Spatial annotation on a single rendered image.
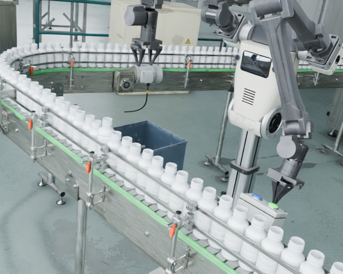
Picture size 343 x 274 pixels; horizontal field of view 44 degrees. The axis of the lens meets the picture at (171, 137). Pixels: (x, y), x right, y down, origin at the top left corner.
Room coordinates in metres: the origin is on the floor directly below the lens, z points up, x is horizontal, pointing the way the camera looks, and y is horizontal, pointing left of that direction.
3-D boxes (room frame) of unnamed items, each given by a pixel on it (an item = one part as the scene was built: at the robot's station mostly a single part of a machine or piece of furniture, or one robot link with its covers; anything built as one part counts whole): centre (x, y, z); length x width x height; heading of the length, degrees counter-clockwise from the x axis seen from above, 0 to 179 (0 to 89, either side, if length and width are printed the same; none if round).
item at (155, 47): (1.59, 0.13, 1.44); 0.07 x 0.07 x 0.09; 47
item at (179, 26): (5.87, 0.44, 0.59); 1.10 x 0.62 x 1.18; 118
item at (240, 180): (1.79, -0.36, 0.74); 0.11 x 0.11 x 0.40; 46
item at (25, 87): (1.92, 0.72, 1.08); 0.06 x 0.06 x 0.17
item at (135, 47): (1.57, 0.15, 1.44); 0.07 x 0.07 x 0.09; 47
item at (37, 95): (1.84, 0.64, 1.08); 0.06 x 0.06 x 0.17
